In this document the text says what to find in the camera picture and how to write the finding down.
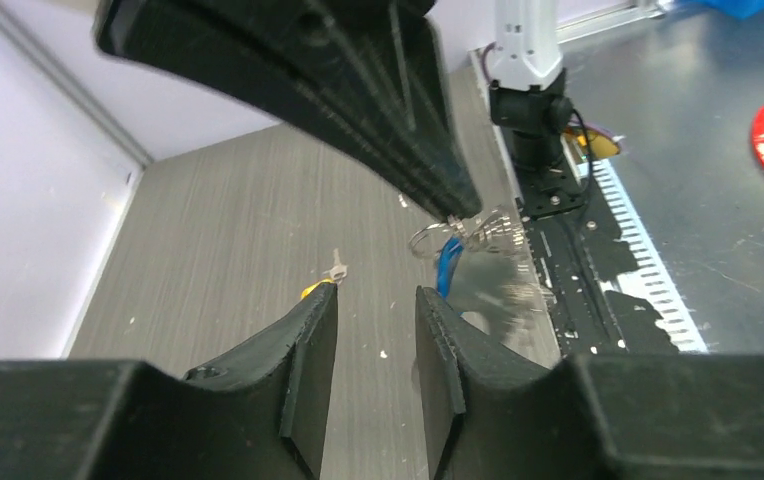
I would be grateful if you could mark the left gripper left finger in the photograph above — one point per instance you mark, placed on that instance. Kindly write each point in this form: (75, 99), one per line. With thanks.
(257, 411)

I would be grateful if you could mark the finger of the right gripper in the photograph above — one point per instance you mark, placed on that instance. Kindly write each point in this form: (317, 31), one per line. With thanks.
(366, 78)

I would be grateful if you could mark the blue tagged key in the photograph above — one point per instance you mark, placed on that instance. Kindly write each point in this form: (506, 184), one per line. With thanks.
(446, 264)

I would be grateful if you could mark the metal key organizer plate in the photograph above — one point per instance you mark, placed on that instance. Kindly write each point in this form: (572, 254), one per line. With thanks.
(495, 287)

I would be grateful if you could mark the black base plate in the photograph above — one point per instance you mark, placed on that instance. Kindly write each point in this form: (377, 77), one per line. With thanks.
(598, 281)

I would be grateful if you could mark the yellow tagged key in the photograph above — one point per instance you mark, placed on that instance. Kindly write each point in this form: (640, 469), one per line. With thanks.
(335, 275)

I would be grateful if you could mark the white cable duct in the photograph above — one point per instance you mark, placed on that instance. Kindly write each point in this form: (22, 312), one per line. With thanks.
(647, 252)

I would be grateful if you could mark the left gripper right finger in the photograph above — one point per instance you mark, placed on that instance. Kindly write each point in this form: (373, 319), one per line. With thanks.
(490, 413)

